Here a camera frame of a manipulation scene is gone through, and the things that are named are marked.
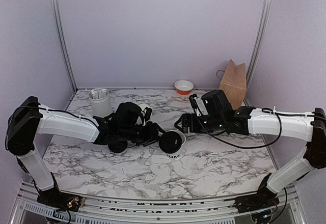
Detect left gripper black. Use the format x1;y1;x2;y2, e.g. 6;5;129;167
120;121;169;147

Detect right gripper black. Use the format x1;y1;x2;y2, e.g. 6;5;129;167
174;114;225;134

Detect black plastic cup lid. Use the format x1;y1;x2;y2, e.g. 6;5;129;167
159;131;182;154

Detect white paper cup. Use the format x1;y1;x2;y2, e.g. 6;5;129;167
159;130;186;159

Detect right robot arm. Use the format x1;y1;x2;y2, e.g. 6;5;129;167
174;90;325;213

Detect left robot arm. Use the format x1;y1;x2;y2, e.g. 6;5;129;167
5;96;166;207

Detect stack of white paper cups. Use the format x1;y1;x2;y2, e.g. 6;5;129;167
139;104;152;114

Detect orange white bowl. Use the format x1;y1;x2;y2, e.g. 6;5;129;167
174;80;194;95

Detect grey cylindrical canister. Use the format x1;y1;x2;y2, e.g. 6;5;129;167
89;89;113;118

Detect brown paper bag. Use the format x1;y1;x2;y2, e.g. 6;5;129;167
219;59;247;109

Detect white sugar packets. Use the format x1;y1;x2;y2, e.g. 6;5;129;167
90;88;108;100

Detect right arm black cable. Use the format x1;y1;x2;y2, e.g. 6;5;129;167
189;95;326;149

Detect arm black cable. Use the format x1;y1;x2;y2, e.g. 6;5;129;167
5;104;143;151
189;95;326;149

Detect right aluminium frame post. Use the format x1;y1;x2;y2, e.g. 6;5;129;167
247;0;273;90

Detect aluminium frame post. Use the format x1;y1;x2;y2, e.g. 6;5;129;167
247;0;273;90
48;0;77;92

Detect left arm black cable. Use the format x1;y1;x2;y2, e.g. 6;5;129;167
5;104;143;151

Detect front aluminium rail base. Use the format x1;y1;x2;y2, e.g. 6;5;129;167
9;182;307;223

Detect left aluminium frame post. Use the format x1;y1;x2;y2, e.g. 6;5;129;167
48;0;77;92

